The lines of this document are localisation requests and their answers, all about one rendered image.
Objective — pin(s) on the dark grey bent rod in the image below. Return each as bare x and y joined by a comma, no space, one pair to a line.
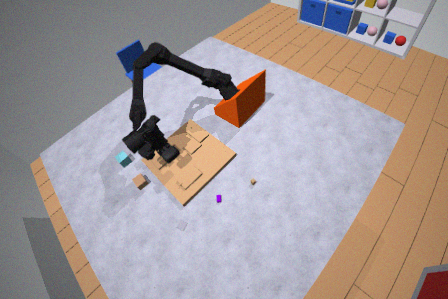
182,225

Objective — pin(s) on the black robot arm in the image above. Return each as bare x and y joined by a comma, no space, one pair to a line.
157,53

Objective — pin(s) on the teal cube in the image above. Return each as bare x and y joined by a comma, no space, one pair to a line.
123,159

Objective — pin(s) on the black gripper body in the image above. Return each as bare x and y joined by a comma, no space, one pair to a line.
169,153

